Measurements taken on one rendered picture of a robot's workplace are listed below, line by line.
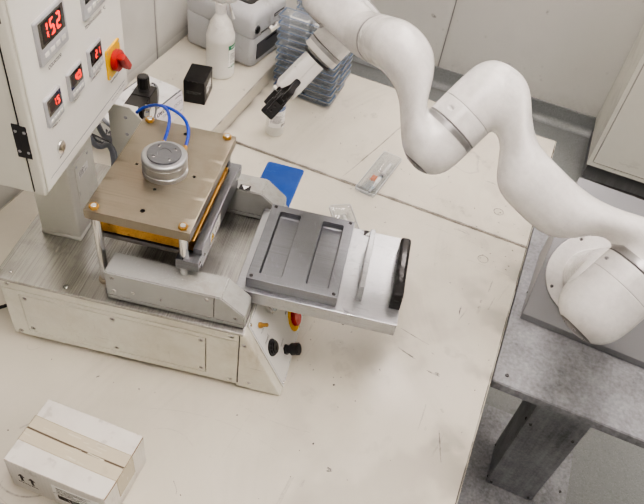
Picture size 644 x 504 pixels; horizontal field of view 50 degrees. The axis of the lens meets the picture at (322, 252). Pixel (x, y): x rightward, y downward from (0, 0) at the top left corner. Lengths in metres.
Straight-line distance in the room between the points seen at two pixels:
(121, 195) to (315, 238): 0.36
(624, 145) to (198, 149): 2.32
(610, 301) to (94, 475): 0.87
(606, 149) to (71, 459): 2.64
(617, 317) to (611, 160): 2.16
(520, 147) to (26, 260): 0.89
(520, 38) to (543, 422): 2.12
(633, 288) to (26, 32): 0.96
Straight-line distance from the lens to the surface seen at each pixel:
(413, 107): 1.15
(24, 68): 1.02
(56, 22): 1.07
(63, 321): 1.38
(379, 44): 1.18
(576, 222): 1.18
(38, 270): 1.34
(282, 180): 1.77
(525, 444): 2.01
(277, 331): 1.34
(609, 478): 2.41
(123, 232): 1.22
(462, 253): 1.69
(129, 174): 1.23
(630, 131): 3.23
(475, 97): 1.17
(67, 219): 1.35
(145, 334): 1.31
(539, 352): 1.57
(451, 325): 1.53
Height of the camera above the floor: 1.91
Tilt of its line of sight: 46 degrees down
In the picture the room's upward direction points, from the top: 10 degrees clockwise
